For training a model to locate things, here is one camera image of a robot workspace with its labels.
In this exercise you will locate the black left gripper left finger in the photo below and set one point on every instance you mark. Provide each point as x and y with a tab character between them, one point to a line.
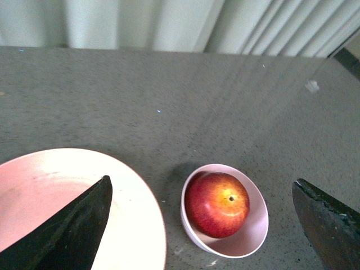
69	239

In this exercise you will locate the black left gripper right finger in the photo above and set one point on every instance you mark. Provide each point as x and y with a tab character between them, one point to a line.
331	227

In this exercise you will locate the red yellow apple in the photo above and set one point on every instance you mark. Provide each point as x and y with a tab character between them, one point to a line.
217	204

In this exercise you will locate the pink plate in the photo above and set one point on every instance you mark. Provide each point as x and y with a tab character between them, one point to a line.
36	186

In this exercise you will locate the pink bowl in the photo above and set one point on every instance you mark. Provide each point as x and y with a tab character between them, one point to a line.
249	238

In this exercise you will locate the white curtain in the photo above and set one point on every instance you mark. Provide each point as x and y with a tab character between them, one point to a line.
272	28

